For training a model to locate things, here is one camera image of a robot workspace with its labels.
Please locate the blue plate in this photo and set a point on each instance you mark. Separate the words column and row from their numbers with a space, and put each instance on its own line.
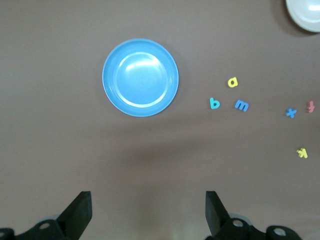
column 140, row 77

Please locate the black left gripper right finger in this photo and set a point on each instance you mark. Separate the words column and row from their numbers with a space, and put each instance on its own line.
column 217, row 220

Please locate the yellow foam letter a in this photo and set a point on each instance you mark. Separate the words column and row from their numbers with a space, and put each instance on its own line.
column 236, row 82

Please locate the coral foam letter f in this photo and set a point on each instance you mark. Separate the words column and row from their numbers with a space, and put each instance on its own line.
column 310, row 107

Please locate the beige plate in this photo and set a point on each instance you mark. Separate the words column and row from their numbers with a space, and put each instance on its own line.
column 307, row 12

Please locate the blue foam letter x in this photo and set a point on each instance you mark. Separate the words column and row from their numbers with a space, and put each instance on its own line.
column 291, row 113

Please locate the brown table cover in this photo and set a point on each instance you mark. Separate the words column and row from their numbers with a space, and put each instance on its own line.
column 50, row 125

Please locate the teal foam letter b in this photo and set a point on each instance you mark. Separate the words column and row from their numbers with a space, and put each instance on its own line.
column 212, row 102

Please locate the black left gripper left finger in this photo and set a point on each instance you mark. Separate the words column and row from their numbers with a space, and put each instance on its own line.
column 75, row 217

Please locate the blue foam letter m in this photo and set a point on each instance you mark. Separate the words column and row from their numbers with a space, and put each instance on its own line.
column 240, row 102

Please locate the yellow foam letter k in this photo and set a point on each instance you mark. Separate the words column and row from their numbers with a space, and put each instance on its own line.
column 303, row 153

